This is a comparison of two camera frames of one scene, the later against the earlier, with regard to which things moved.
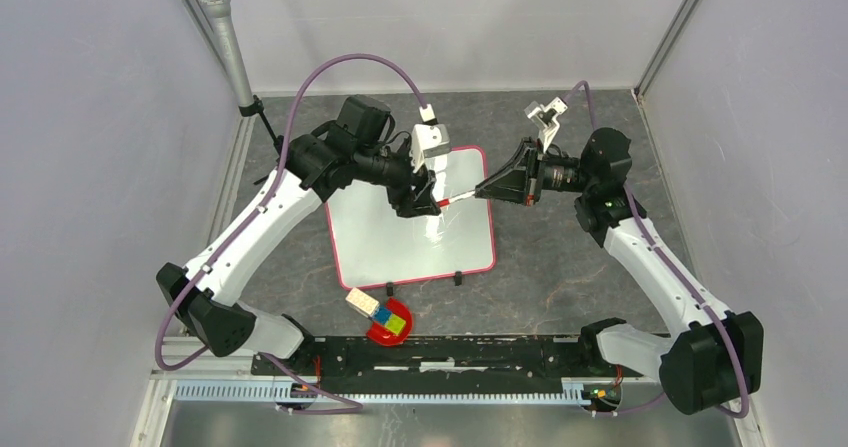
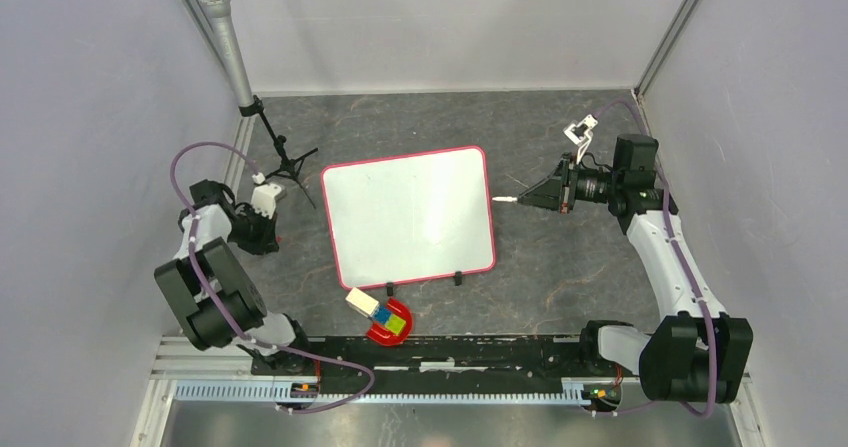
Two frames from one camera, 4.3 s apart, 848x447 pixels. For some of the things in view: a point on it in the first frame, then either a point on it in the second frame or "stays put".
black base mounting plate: [443, 365] stays put
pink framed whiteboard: [377, 245] stays put
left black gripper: [419, 202] to [267, 241]
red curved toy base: [382, 334] stays put
